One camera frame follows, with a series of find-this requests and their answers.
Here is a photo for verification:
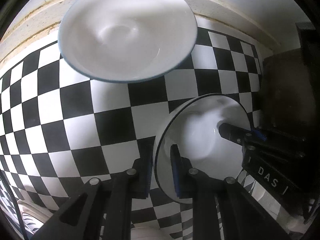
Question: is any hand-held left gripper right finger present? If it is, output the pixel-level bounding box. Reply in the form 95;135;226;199
170;144;287;240

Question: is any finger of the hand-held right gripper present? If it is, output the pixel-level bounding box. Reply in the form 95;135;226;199
218;122;253;146
251;127;307;147

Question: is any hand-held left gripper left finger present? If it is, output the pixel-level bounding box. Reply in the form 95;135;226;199
30;144;154;240

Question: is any white bowl dark rim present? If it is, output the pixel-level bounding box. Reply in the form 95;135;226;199
153;93;251;204

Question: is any white plate striped rim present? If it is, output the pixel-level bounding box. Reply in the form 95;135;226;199
14;200;55;237

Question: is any white bowl blue rim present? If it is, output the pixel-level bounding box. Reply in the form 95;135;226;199
57;0;198;84

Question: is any brown rice cooker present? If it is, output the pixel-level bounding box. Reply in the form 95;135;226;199
260;21;320;140

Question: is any black white checkered cloth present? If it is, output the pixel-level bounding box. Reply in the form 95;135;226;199
0;26;263;240

